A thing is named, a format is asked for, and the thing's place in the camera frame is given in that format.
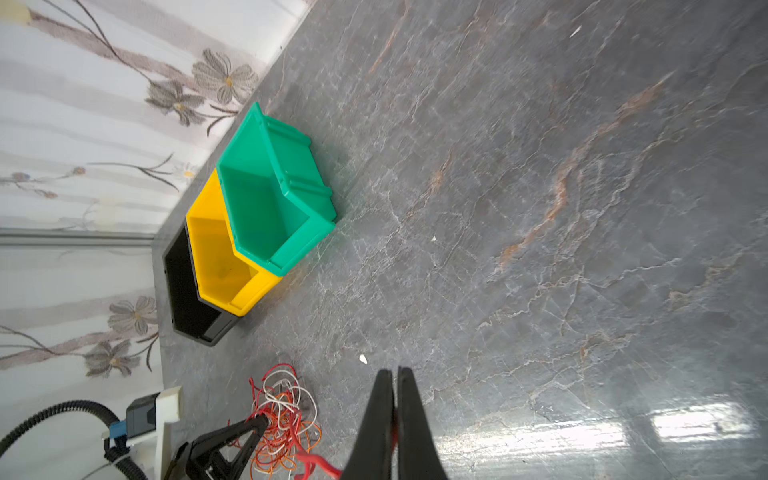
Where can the black plastic bin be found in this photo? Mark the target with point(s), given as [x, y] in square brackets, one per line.
[191, 316]

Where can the green plastic bin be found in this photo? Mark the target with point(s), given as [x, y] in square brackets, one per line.
[278, 206]

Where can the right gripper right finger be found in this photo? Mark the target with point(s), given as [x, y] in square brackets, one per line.
[417, 454]

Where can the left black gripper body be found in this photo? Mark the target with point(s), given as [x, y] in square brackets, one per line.
[202, 458]

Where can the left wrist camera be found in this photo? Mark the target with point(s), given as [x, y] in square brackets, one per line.
[139, 446]

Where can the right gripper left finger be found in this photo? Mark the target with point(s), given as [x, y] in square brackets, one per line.
[371, 456]

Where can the yellow plastic bin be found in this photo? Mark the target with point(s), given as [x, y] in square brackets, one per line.
[224, 278]

